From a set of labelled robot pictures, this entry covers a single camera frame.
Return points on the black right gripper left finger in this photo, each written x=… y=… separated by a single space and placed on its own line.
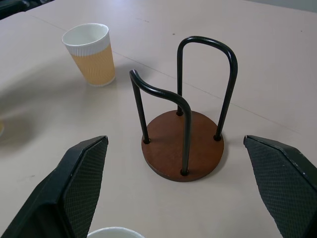
x=62 y=188

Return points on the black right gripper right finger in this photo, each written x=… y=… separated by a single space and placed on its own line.
x=284 y=183

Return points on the white cup rim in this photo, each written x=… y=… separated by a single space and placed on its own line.
x=115 y=233

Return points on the wooden base wire cup holder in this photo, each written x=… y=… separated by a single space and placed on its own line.
x=184 y=129

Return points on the orange white ribbed paper cup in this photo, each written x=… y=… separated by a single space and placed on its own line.
x=92 y=55

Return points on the dark chair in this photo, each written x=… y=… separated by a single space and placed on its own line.
x=12 y=6

